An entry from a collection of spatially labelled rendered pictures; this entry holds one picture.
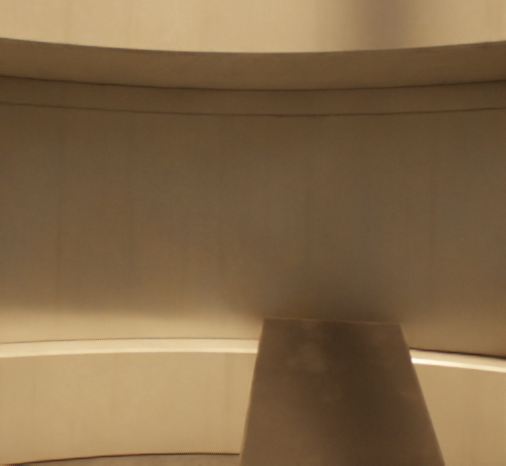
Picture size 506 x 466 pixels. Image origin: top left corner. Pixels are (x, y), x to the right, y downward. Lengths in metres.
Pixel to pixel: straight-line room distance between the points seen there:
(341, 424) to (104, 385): 0.25
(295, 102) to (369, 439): 0.35
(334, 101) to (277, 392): 0.32
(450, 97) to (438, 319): 0.24
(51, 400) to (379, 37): 0.48
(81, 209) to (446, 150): 0.41
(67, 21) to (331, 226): 0.34
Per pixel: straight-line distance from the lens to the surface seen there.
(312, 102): 0.48
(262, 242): 0.46
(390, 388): 0.40
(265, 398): 0.38
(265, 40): 0.40
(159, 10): 0.42
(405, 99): 0.49
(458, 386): 0.47
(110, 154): 0.48
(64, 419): 0.50
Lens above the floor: 0.26
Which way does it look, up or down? 1 degrees up
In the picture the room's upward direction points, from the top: 1 degrees clockwise
